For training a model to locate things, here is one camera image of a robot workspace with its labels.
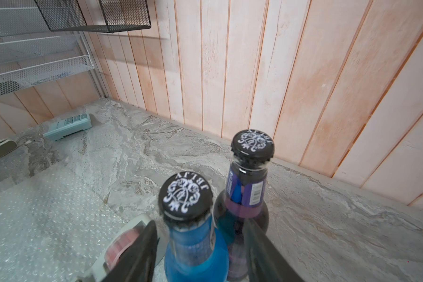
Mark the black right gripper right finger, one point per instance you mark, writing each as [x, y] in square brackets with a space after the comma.
[264, 261]

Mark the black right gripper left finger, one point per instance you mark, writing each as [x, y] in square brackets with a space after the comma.
[131, 257]

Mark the blue bottle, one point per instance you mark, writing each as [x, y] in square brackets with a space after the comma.
[196, 251]

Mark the clear bubble wrap sheet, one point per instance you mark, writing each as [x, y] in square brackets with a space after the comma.
[53, 227]

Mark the dark purple bottle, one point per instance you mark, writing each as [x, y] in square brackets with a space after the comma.
[243, 196]

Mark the light blue desk calculator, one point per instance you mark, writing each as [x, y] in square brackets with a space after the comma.
[68, 126]

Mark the white mesh wall shelf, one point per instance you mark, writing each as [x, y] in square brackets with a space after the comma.
[40, 43]

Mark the black mesh wall basket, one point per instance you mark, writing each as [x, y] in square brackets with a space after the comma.
[95, 16]

